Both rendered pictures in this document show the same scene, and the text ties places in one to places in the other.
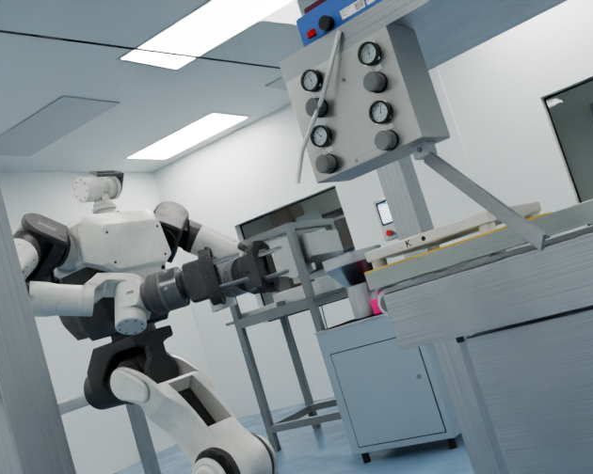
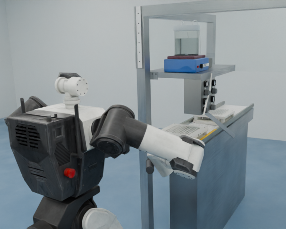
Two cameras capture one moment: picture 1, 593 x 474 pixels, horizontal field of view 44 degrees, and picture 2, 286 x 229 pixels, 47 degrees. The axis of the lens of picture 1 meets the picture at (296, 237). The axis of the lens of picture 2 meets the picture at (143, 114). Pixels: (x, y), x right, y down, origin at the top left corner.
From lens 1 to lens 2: 2.48 m
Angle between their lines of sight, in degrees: 96
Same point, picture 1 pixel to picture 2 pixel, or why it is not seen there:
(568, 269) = (216, 141)
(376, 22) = (214, 74)
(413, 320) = not seen: hidden behind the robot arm
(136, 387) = (104, 216)
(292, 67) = (203, 77)
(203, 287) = not seen: hidden behind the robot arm
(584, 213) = (219, 129)
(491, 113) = not seen: outside the picture
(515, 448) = (199, 187)
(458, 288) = (206, 146)
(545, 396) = (203, 172)
